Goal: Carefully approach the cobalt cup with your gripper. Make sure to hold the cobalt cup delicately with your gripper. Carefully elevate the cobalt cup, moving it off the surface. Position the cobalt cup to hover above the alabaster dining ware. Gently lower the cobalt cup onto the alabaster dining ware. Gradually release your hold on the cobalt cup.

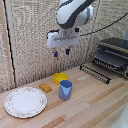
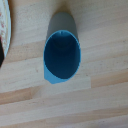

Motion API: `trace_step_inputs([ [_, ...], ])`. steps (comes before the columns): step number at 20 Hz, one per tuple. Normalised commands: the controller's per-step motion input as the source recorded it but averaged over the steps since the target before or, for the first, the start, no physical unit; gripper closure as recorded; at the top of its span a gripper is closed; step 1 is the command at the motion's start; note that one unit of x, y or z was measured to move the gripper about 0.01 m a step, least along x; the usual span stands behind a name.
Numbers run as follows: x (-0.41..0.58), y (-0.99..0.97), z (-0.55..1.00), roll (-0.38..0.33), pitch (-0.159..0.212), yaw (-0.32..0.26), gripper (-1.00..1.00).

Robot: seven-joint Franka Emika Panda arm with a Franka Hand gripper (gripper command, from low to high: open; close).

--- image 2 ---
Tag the cobalt blue cup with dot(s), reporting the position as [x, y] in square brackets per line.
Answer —
[62, 55]

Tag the white patterned plate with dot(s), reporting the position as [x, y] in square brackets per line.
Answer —
[6, 23]

